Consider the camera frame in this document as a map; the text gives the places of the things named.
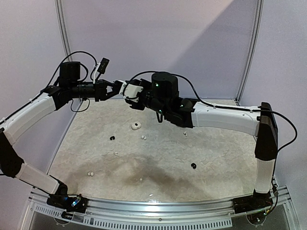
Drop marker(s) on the small white charging case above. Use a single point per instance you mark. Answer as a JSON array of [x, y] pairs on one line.
[[136, 126]]

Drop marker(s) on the aluminium corner post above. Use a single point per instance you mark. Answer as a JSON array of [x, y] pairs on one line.
[[251, 50], [62, 26]]

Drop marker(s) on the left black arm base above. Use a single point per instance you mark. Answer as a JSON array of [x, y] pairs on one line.
[[70, 203]]

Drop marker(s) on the black earbud right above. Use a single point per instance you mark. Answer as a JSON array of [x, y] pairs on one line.
[[193, 165]]

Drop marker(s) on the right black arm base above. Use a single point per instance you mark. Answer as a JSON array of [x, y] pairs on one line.
[[251, 202]]

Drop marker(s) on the left aluminium corner post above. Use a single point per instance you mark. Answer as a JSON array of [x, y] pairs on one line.
[[62, 26]]

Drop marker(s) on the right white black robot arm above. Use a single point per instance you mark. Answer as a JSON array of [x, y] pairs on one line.
[[161, 95]]

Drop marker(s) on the right aluminium corner post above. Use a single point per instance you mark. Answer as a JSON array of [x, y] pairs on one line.
[[251, 50]]

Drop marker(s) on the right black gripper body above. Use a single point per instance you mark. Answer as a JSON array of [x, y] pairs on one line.
[[144, 96]]

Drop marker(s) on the aluminium front rail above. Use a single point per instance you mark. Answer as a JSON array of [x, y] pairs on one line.
[[124, 215]]

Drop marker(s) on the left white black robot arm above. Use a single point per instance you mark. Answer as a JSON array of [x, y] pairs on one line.
[[67, 87]]

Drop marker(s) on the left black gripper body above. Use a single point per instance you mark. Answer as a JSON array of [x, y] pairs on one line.
[[99, 91]]

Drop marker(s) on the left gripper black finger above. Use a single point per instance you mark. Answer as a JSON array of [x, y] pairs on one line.
[[116, 85], [111, 94]]

